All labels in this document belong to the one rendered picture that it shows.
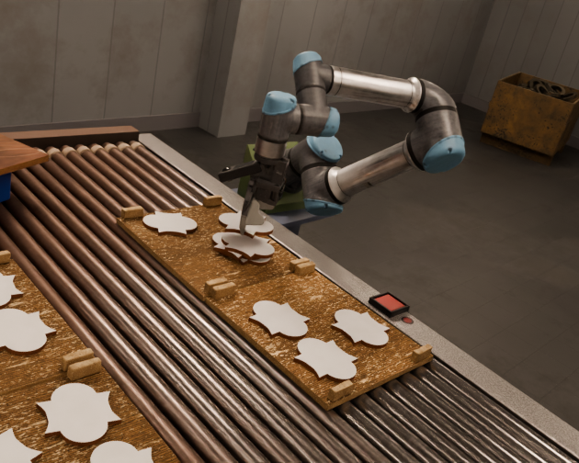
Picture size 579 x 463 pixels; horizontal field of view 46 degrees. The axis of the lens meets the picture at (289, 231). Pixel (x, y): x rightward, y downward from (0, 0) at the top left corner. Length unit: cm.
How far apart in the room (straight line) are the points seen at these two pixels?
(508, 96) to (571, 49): 144
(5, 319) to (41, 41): 340
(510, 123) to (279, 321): 575
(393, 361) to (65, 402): 70
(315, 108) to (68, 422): 91
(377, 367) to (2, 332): 76
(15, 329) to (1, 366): 10
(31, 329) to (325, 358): 59
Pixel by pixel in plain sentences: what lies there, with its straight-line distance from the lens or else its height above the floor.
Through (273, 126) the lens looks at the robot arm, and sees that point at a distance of 162.
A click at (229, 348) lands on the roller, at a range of 147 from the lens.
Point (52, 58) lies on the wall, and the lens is 476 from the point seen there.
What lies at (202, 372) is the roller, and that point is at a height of 92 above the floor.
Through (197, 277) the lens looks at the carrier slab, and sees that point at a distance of 165.
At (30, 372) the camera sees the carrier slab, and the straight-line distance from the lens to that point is 133.
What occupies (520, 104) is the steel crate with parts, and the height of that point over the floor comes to 50.
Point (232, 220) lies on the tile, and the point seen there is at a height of 102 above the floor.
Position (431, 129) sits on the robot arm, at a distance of 186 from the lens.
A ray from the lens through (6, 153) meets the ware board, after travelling 193.
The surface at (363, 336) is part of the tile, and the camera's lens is 156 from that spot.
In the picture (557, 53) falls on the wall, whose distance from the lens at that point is 836.
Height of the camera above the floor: 178
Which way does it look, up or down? 26 degrees down
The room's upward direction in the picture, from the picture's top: 13 degrees clockwise
